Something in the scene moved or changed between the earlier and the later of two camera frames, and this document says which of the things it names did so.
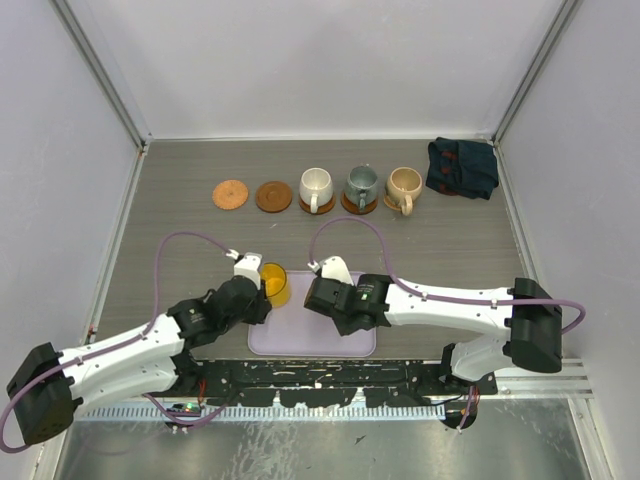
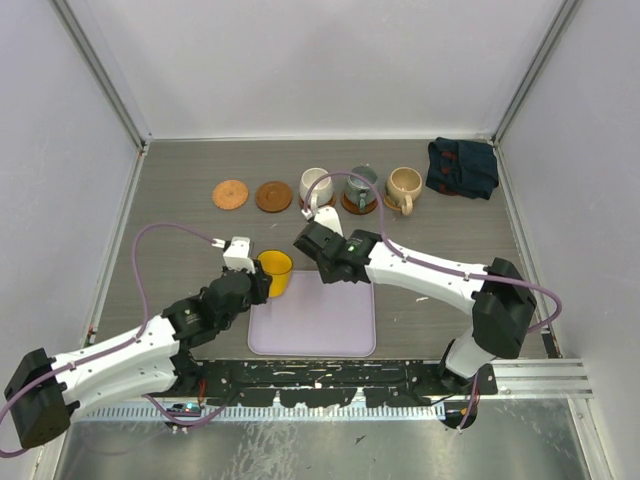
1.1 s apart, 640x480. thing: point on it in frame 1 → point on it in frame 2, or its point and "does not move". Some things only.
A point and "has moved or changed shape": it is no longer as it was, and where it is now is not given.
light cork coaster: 230,194 does not move
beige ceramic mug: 403,185 does not move
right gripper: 343,327 → 325,275
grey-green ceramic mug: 362,185 does not move
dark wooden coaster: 320,209 does not move
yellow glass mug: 277,284 has moved or changed shape
